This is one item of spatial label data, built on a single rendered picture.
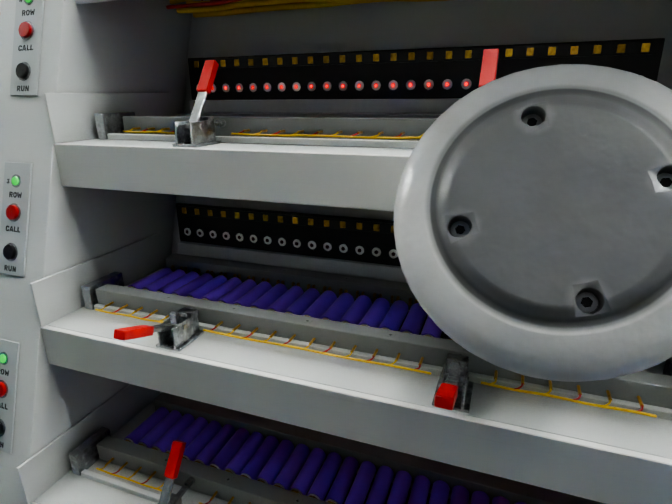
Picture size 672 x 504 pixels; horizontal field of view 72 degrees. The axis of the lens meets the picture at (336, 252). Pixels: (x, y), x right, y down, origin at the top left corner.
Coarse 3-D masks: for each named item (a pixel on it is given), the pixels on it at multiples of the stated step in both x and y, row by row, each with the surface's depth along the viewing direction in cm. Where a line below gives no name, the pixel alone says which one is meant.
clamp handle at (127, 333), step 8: (176, 320) 45; (120, 328) 39; (128, 328) 40; (136, 328) 40; (144, 328) 41; (152, 328) 42; (160, 328) 43; (168, 328) 44; (120, 336) 39; (128, 336) 39; (136, 336) 40; (144, 336) 41
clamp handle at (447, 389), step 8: (456, 368) 36; (448, 376) 36; (456, 376) 36; (448, 384) 33; (456, 384) 34; (440, 392) 31; (448, 392) 31; (456, 392) 31; (440, 400) 30; (448, 400) 30; (448, 408) 30
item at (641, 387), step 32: (128, 288) 53; (160, 320) 48; (224, 320) 47; (256, 320) 46; (288, 320) 45; (320, 320) 45; (320, 352) 42; (352, 352) 42; (384, 352) 42; (416, 352) 41; (448, 352) 40; (544, 384) 38; (576, 384) 37; (608, 384) 36; (640, 384) 35
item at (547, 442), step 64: (128, 256) 60; (256, 256) 60; (64, 320) 51; (128, 320) 51; (192, 384) 44; (256, 384) 41; (320, 384) 39; (384, 384) 39; (448, 448) 36; (512, 448) 34; (576, 448) 32; (640, 448) 32
